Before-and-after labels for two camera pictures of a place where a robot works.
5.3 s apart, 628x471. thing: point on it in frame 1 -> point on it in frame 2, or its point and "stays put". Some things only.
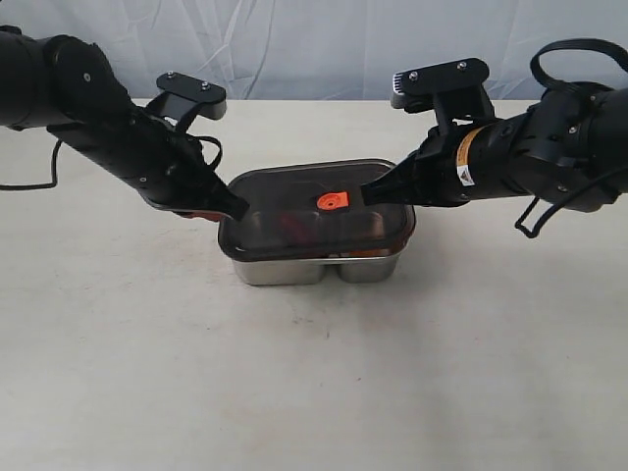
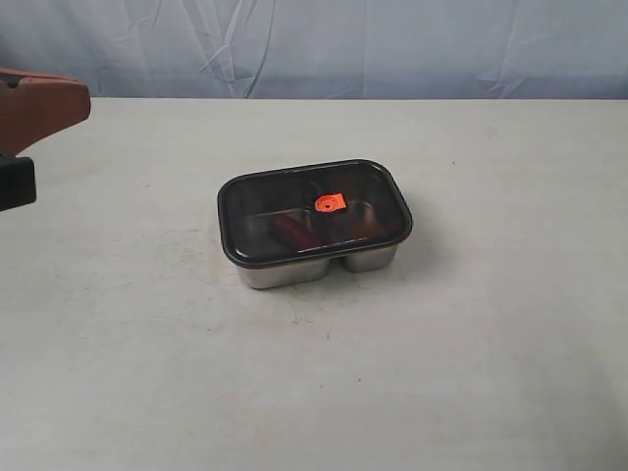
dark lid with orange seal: x=313 y=210 stays put
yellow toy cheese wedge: x=369 y=252 -> x=370 y=228
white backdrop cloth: x=318 y=50 stays put
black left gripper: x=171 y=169 -> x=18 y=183
